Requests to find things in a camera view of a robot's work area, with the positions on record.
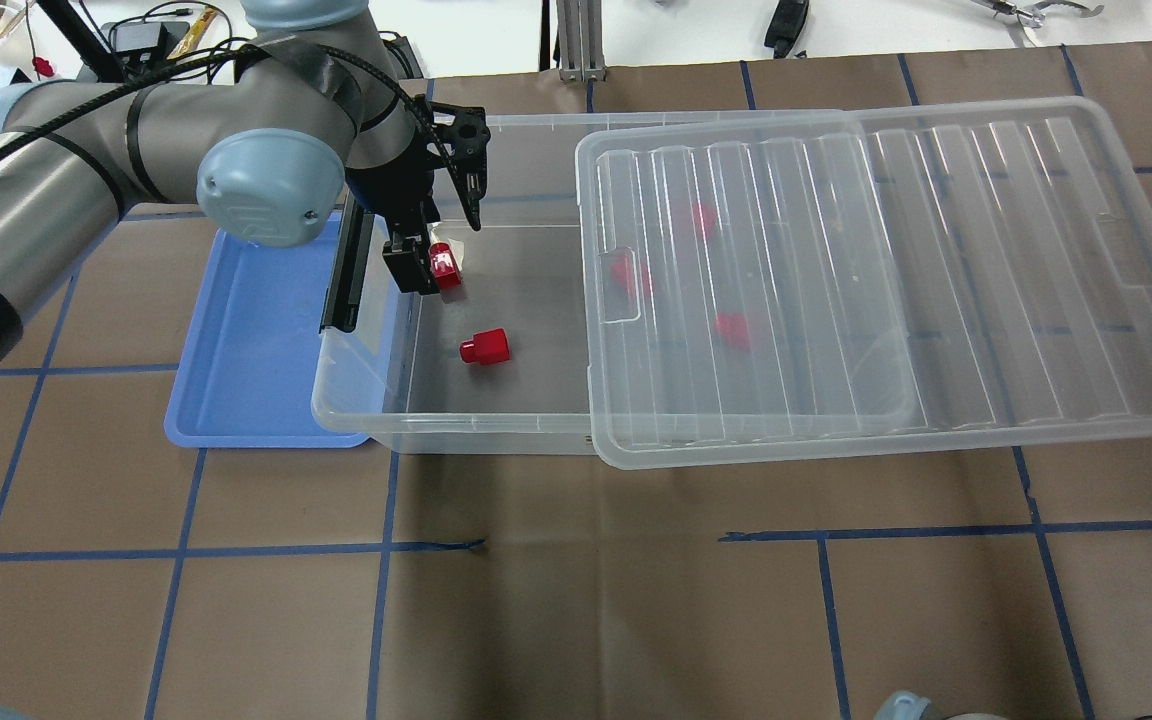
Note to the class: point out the aluminium frame post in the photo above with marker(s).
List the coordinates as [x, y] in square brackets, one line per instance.
[579, 40]

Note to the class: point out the clear plastic storage box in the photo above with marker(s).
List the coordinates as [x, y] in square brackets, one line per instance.
[642, 383]

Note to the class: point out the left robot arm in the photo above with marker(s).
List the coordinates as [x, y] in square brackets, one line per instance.
[262, 138]

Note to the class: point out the metal pliers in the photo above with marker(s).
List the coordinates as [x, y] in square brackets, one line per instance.
[1033, 15]

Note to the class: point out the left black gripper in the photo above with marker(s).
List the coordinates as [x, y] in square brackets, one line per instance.
[414, 192]

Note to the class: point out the black box latch handle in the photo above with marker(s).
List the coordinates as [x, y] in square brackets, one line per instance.
[344, 294]

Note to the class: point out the black tool on bench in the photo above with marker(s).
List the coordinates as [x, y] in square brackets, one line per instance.
[785, 26]

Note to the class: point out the red block back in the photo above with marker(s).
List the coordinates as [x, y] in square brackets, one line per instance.
[706, 222]

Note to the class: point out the blue plastic tray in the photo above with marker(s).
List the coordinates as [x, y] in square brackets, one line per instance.
[248, 367]

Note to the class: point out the red block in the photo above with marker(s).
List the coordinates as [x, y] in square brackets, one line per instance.
[444, 267]
[733, 330]
[631, 274]
[706, 222]
[486, 348]

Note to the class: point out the clear plastic box lid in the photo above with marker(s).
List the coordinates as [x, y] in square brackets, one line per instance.
[1021, 243]

